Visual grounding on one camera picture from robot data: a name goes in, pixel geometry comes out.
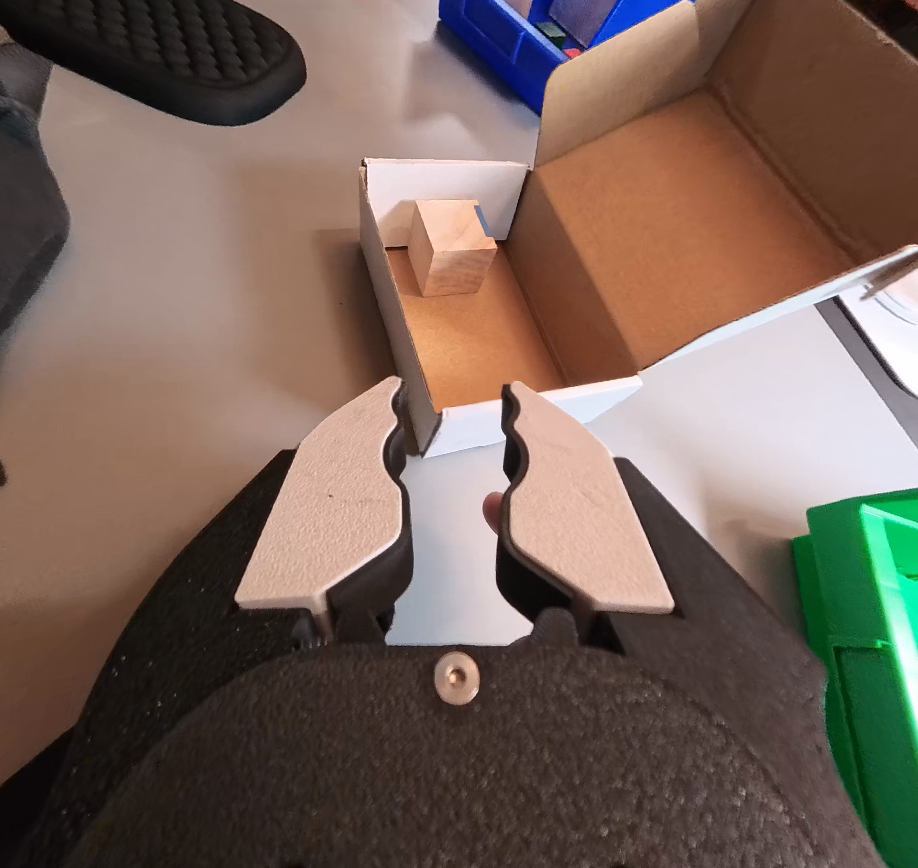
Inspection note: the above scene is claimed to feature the green plastic bin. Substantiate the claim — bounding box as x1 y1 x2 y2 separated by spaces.
791 488 918 868

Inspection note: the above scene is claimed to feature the person's dark clothing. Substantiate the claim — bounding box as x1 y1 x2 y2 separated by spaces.
0 22 71 353

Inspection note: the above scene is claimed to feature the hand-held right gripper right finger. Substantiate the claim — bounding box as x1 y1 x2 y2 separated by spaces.
495 380 677 619

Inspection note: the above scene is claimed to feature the white document stand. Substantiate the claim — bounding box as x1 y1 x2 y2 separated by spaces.
839 287 918 396

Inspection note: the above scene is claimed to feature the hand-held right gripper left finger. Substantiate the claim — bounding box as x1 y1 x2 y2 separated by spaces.
234 375 416 641

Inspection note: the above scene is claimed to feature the black textured armrest pad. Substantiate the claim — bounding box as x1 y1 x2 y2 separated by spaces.
0 0 308 127

